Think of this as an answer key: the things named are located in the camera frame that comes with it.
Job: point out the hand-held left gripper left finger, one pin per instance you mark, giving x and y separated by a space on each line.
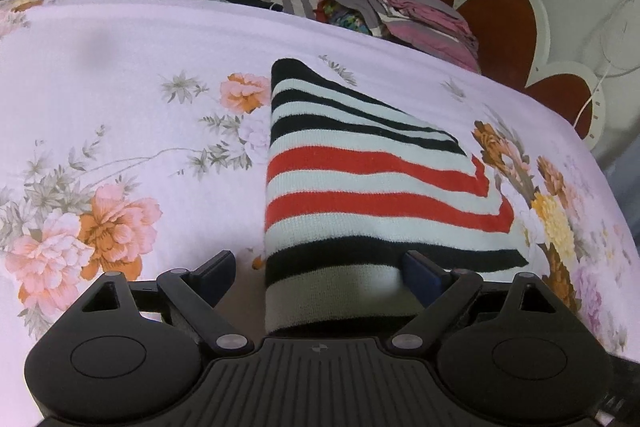
220 274

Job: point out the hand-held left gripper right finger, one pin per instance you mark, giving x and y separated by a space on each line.
420 277

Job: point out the colourful printed cloth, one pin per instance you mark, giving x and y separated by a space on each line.
345 17

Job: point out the black white red striped sweater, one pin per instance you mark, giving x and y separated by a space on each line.
350 187

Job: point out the stack of folded pink grey clothes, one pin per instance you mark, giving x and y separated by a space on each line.
425 32

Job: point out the brown white flower headboard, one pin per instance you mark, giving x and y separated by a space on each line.
500 32

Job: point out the pink floral bedsheet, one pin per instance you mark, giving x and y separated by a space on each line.
125 57

